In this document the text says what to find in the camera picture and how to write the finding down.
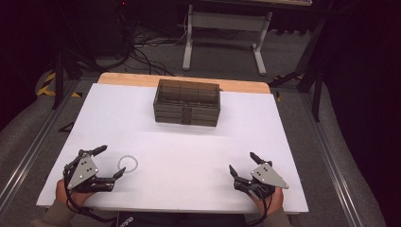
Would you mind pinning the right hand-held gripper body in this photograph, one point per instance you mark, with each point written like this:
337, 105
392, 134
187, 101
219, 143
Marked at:
268, 178

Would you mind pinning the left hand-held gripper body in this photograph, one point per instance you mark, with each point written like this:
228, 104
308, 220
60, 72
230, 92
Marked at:
82, 171

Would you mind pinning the dark transparent jewelry box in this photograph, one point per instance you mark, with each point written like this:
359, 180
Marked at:
186, 108

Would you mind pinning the person's right hand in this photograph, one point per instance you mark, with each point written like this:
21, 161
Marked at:
273, 201

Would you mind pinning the person's left hand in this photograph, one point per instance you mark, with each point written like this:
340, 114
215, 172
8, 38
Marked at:
67, 197

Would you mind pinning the yellow black hazard tape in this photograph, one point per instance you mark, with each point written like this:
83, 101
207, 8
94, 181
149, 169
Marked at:
47, 86
279, 96

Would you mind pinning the person's dark clothing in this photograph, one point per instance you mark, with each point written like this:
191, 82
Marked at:
176, 220

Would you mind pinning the wooden table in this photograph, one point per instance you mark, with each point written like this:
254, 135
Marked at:
129, 78

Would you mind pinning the black metal stand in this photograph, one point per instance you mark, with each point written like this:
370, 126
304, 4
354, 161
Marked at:
58, 78
317, 88

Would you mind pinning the dark equipment cabinet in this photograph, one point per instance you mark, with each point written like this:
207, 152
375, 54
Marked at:
108, 28

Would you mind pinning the white-legged desk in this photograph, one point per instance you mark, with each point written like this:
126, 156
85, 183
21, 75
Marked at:
227, 20

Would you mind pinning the black triangular bracket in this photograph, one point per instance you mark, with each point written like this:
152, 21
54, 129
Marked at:
63, 130

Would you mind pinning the aluminium floor rail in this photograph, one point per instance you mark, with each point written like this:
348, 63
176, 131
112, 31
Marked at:
331, 157
34, 151

